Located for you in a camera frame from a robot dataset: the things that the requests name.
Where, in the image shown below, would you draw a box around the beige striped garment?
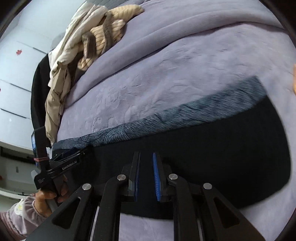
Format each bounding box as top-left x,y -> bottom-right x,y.
77,5 -> 145,71

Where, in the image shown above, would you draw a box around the black pants with patterned waistband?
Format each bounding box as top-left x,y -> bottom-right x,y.
52,76 -> 291,219

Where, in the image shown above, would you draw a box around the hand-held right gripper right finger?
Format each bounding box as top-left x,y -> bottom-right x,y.
152,152 -> 266,241

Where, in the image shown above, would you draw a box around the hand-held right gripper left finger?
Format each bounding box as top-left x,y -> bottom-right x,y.
25,152 -> 141,241

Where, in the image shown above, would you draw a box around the cream jacket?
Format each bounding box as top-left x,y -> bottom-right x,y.
45,3 -> 109,144

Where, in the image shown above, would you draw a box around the person's left hand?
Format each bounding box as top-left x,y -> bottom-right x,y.
36,177 -> 68,217

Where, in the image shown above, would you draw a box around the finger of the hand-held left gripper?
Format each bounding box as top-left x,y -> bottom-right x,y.
50,146 -> 94,163

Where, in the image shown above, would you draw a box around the white wardrobe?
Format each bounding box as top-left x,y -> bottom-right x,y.
0,0 -> 90,151

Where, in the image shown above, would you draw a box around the person's left forearm pink sleeve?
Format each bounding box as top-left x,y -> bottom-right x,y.
0,197 -> 48,238

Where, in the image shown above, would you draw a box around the purple plush blanket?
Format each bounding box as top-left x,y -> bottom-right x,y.
55,0 -> 296,241

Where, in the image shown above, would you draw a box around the black garment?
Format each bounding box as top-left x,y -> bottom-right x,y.
31,52 -> 54,149

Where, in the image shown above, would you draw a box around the white shelf unit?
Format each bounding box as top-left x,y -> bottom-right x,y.
0,140 -> 52,201

